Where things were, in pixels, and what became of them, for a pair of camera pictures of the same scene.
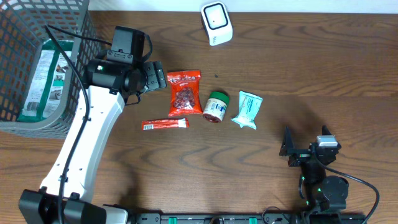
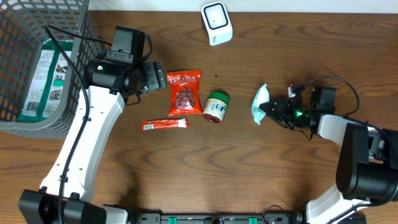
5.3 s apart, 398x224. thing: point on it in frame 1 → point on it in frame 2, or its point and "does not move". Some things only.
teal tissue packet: x=249 y=106 → x=262 y=96
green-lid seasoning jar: x=216 y=107 does not move
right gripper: x=300 y=155 → x=280 y=112
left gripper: x=156 y=77 does not move
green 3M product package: x=50 y=80 does not move
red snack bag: x=185 y=97 does not move
